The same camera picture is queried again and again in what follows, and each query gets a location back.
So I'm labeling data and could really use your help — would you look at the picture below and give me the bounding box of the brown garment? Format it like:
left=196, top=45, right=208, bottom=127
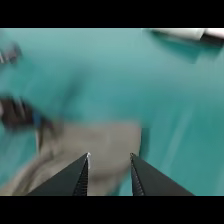
left=0, top=120, right=144, bottom=197

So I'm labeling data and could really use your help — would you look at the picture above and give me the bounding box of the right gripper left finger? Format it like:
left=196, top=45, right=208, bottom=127
left=27, top=152, right=92, bottom=197

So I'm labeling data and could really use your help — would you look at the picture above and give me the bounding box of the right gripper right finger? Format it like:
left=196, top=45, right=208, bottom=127
left=129, top=152, right=195, bottom=197

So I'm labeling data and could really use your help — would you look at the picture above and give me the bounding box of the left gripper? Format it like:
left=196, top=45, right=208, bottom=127
left=0, top=95, right=44, bottom=132

